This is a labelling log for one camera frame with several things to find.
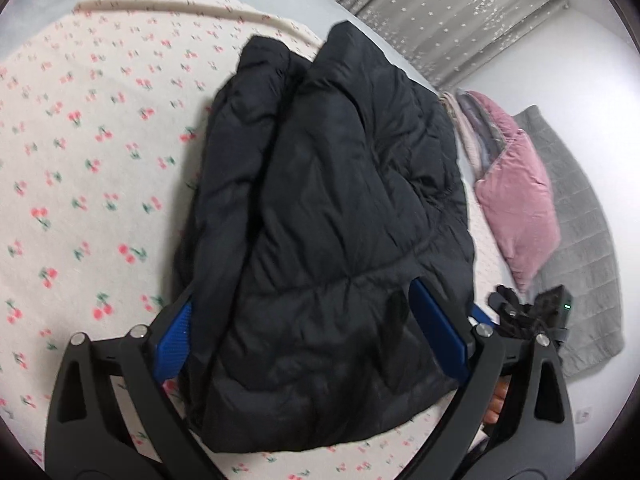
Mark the black quilted puffer jacket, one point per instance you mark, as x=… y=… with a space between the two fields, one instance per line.
x=325 y=220

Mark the white wall socket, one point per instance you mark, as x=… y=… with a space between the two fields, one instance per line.
x=582 y=416

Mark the grey quilted blanket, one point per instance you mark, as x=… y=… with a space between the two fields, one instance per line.
x=585 y=270

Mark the grey star print curtain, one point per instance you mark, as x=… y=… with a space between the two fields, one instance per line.
x=425 y=10

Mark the cherry print bed sheet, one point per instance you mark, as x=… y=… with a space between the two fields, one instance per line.
x=100 y=185

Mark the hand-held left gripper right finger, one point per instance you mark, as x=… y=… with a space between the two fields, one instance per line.
x=442 y=327

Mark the pink velvet pillow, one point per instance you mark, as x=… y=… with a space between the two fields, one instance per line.
x=515 y=200

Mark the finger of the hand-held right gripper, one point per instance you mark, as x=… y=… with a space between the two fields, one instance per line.
x=481 y=316

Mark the folded pink grey clothes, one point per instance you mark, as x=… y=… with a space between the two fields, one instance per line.
x=470 y=135

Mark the person's right hand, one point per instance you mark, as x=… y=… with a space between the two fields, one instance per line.
x=496 y=405

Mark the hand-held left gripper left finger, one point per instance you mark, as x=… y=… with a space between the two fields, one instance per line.
x=172 y=340

